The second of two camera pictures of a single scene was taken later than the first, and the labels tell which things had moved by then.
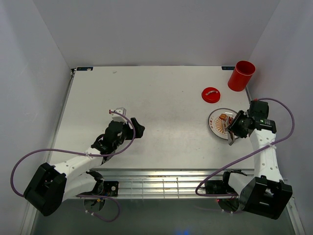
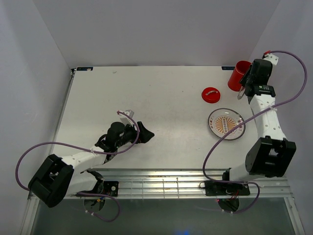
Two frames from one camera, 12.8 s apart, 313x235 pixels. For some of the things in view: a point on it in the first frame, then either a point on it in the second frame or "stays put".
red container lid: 211,95 stays put
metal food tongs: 231,137 to 241,92
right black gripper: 233,127 to 243,81
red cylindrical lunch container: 241,75 stays put
